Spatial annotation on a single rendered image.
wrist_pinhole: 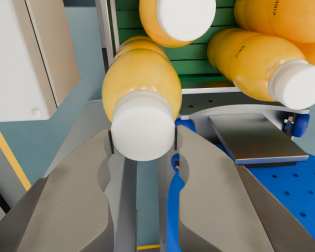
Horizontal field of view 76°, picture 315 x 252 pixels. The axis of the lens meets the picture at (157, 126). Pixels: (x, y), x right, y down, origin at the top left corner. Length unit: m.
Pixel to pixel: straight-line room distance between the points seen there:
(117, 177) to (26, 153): 1.16
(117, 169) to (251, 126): 0.52
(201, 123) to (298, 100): 0.20
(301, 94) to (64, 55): 0.22
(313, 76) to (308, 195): 0.17
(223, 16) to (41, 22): 0.26
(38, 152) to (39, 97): 1.58
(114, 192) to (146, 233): 1.73
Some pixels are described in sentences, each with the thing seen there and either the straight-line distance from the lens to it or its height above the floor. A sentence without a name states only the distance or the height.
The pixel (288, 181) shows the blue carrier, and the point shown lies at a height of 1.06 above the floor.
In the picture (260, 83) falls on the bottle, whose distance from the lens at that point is 0.23.
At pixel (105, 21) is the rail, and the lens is 0.27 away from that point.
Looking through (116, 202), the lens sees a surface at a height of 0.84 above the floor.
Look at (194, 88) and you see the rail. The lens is 0.30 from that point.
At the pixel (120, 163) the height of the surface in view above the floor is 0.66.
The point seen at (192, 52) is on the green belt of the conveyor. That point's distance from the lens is 0.36.
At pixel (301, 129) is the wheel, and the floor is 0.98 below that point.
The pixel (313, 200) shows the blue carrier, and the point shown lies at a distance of 0.33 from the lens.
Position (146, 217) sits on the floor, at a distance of 2.17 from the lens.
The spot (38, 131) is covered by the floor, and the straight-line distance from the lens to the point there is 1.64.
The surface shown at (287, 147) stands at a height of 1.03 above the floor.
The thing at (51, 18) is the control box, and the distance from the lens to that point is 0.22.
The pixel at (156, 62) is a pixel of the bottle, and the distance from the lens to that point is 0.16.
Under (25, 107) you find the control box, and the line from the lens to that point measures 0.19.
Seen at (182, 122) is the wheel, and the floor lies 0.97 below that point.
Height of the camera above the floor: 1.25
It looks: 59 degrees down
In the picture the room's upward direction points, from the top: 173 degrees clockwise
